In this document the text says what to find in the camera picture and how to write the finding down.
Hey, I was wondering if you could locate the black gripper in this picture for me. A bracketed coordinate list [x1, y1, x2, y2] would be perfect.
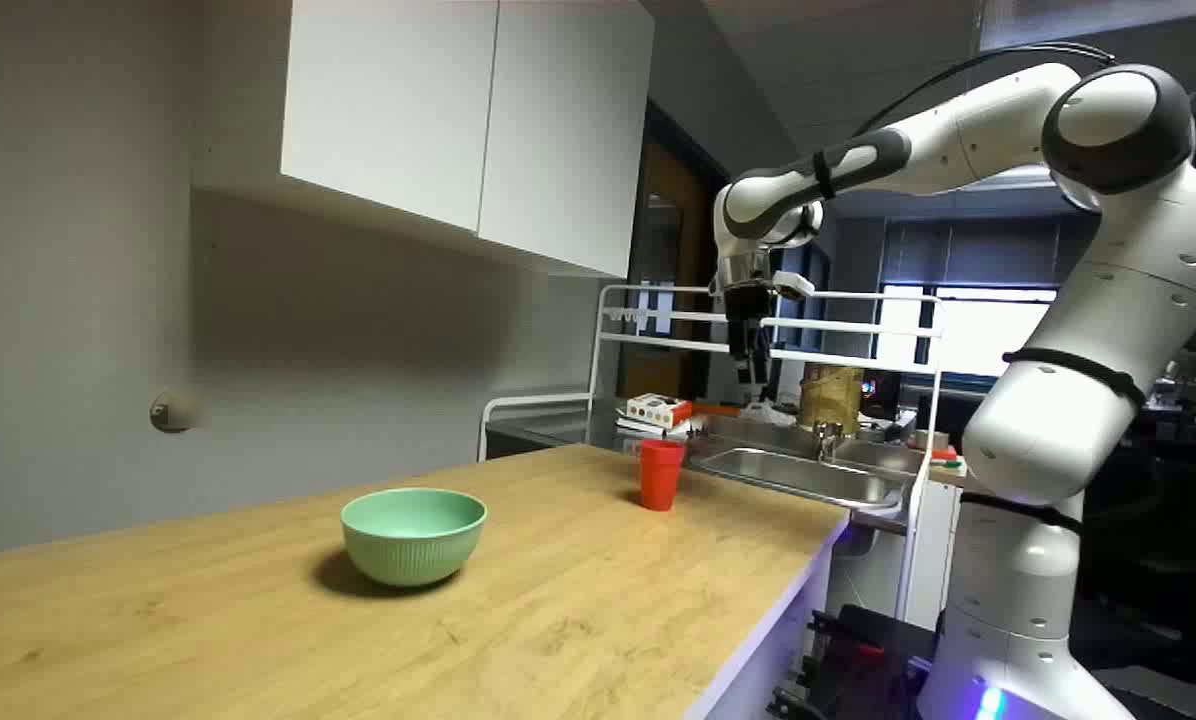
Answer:
[722, 276, 778, 403]

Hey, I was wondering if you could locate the orange plastic cup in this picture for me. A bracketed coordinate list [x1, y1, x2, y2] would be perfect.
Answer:
[637, 435, 694, 515]

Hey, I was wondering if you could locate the mint green bowl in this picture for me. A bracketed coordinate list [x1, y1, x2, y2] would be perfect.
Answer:
[335, 484, 494, 592]

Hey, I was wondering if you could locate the brown jar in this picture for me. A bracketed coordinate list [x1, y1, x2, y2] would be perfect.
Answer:
[801, 364, 868, 440]

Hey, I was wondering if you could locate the stainless steel sink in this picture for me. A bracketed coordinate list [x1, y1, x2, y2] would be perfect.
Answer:
[686, 444, 910, 519]

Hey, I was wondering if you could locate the red and white box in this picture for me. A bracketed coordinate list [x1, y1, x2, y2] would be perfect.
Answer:
[617, 390, 699, 440]

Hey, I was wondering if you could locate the dark wooden door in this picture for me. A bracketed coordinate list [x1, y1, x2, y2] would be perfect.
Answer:
[617, 105, 731, 403]

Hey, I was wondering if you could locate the white metal dish rack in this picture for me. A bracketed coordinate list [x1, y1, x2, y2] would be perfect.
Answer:
[592, 276, 948, 624]

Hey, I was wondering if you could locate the window with blinds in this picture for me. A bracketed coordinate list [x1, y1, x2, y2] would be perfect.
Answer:
[874, 215, 1067, 379]

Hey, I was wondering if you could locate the black equipment under table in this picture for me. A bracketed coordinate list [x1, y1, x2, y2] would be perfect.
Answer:
[767, 600, 948, 720]

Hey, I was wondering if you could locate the metal sink drain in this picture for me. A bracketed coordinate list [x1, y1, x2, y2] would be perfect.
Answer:
[150, 385, 207, 435]

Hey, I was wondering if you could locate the white wire shelf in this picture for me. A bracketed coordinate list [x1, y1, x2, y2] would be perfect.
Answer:
[477, 385, 599, 464]

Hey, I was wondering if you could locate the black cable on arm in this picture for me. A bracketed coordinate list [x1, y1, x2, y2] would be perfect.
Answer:
[856, 46, 1126, 140]

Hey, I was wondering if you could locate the white wall cabinet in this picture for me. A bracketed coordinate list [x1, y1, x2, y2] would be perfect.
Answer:
[276, 0, 660, 283]

